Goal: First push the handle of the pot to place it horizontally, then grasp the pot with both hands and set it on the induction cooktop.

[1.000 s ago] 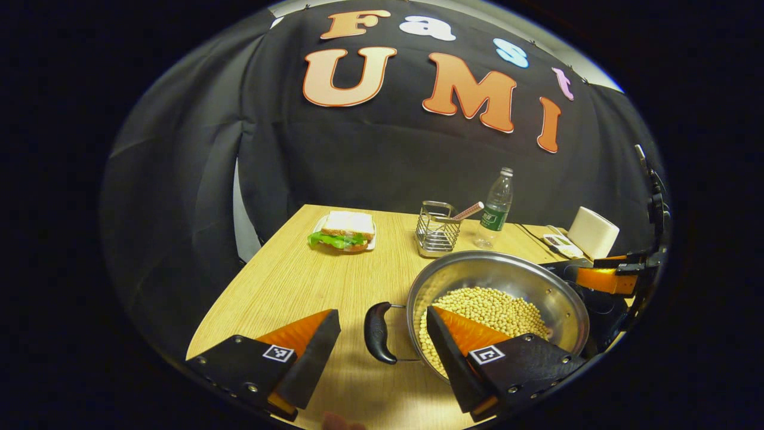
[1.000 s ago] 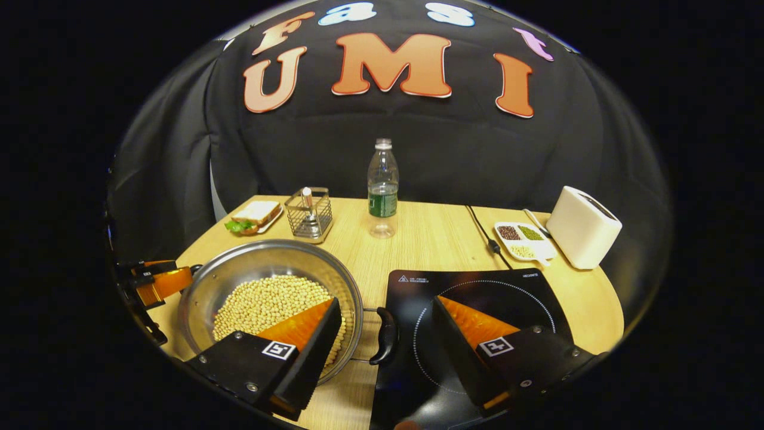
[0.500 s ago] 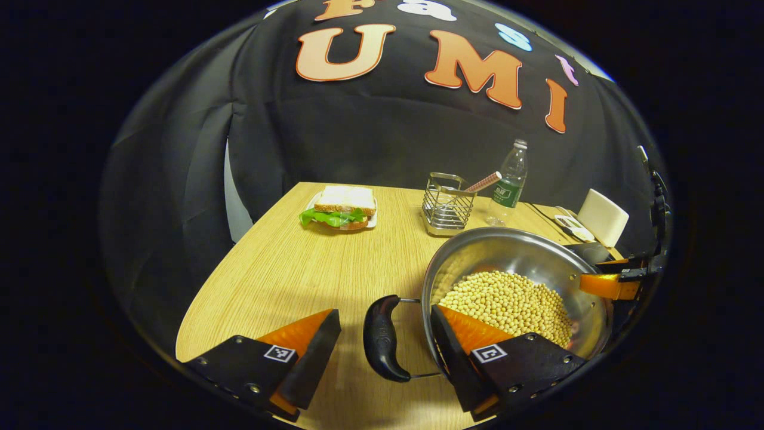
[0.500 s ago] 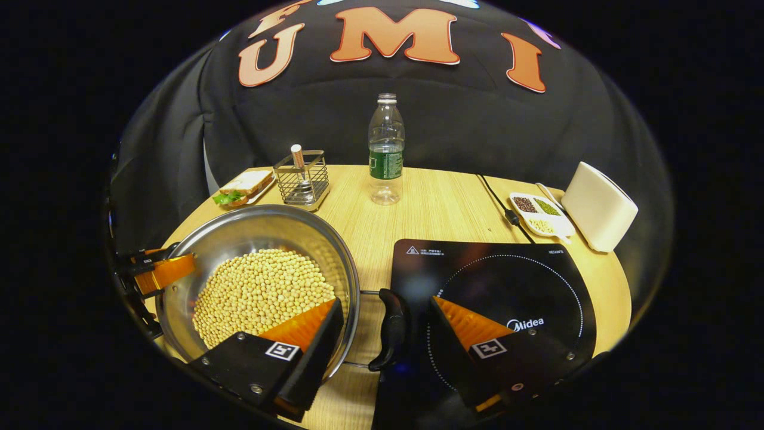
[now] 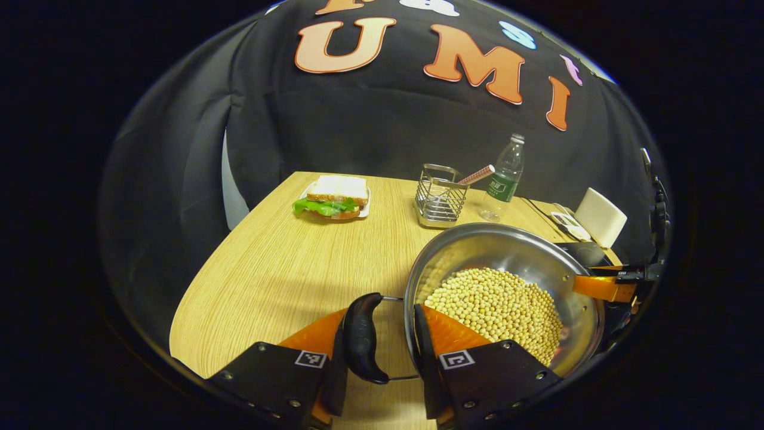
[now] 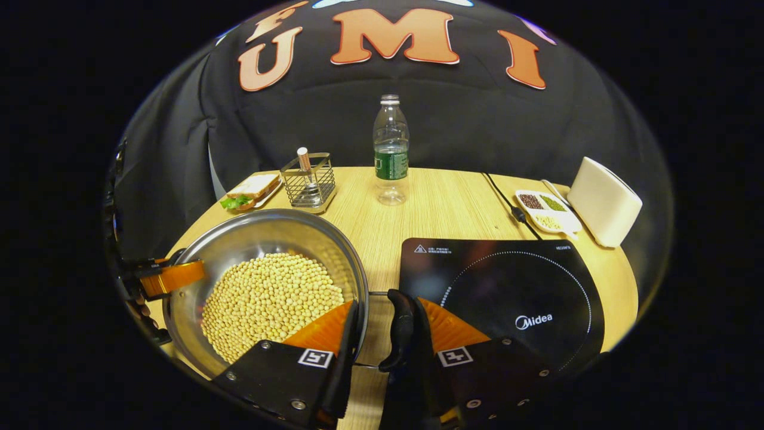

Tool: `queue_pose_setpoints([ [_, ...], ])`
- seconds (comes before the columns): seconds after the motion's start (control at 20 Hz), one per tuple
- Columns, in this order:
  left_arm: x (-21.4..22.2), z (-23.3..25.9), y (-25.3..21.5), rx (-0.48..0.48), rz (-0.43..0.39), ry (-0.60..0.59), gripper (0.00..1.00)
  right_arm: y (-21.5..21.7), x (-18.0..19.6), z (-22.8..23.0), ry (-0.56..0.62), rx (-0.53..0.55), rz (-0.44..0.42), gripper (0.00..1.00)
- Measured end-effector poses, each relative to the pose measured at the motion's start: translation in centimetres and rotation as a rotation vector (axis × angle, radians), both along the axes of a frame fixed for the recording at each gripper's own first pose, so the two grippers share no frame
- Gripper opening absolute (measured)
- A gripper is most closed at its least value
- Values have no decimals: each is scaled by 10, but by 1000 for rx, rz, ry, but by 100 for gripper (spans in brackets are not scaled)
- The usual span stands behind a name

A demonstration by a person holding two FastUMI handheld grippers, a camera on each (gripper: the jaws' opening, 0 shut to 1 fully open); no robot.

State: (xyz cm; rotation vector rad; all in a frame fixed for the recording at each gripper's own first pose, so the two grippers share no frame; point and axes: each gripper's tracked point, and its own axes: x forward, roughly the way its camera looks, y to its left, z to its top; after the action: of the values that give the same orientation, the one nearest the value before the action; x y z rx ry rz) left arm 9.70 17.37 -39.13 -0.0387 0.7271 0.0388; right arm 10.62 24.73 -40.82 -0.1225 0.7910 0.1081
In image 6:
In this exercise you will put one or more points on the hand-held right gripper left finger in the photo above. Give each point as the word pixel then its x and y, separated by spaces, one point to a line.
pixel 346 352

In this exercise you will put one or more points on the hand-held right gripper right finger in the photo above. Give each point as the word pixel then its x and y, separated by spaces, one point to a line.
pixel 477 382

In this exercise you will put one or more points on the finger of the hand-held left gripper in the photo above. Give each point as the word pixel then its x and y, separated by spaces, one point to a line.
pixel 173 278

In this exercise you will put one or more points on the stainless steel pot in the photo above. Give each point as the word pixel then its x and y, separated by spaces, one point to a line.
pixel 250 239

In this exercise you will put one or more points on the black induction cooktop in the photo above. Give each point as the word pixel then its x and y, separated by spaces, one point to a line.
pixel 507 280

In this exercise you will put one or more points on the pile of soybeans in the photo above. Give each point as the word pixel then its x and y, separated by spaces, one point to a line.
pixel 268 298

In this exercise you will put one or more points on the sandwich with lettuce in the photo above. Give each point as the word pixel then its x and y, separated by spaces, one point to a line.
pixel 253 186

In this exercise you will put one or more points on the white sandwich plate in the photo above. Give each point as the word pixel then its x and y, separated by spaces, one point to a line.
pixel 272 193

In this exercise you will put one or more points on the white divided bean dish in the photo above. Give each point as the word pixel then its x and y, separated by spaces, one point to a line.
pixel 565 224

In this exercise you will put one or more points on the clear plastic water bottle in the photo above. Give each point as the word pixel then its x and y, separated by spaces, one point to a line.
pixel 391 161

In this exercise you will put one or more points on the white rounded box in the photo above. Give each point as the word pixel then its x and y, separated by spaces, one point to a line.
pixel 603 203

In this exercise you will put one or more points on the black backdrop cloth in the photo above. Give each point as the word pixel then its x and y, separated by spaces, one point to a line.
pixel 477 119

